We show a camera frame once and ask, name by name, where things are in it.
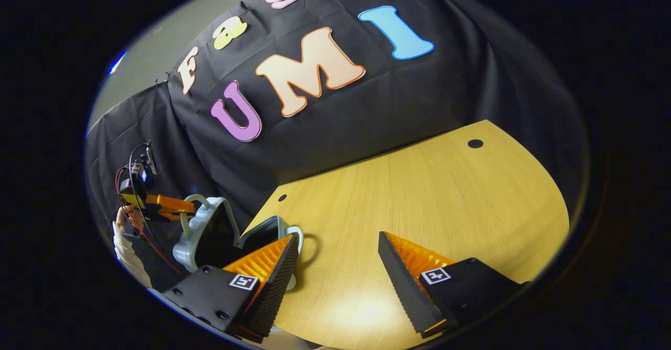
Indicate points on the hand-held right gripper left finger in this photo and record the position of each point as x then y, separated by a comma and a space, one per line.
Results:
272, 287

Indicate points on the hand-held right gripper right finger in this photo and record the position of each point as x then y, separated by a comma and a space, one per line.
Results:
403, 287

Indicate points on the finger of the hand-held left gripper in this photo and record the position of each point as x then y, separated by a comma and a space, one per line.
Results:
169, 216
170, 203

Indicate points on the small light blue suitcase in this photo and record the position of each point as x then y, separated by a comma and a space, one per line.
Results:
209, 234

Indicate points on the ceiling light panel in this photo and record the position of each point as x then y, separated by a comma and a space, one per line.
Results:
117, 63

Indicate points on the black backdrop cloth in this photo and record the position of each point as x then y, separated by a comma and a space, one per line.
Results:
367, 93

